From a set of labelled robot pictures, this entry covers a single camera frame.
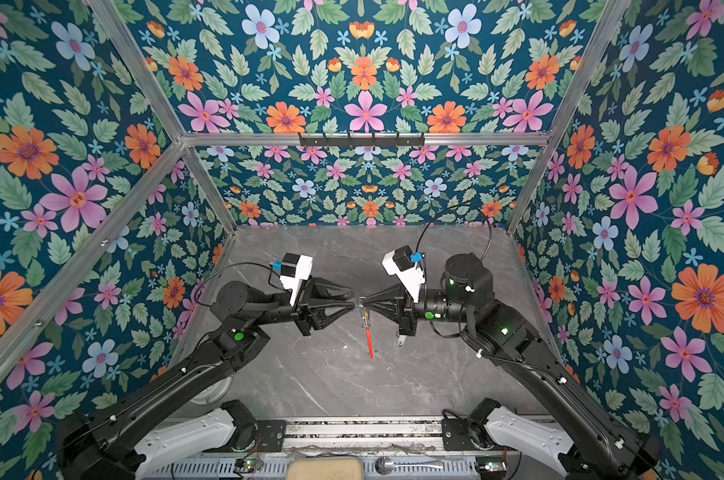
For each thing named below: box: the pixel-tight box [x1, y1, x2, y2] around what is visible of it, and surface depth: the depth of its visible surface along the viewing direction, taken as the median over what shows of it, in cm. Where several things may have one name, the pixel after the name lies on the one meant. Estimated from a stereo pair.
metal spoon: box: [375, 456, 443, 475], surface depth 71 cm
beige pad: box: [286, 458, 365, 480], surface depth 68 cm
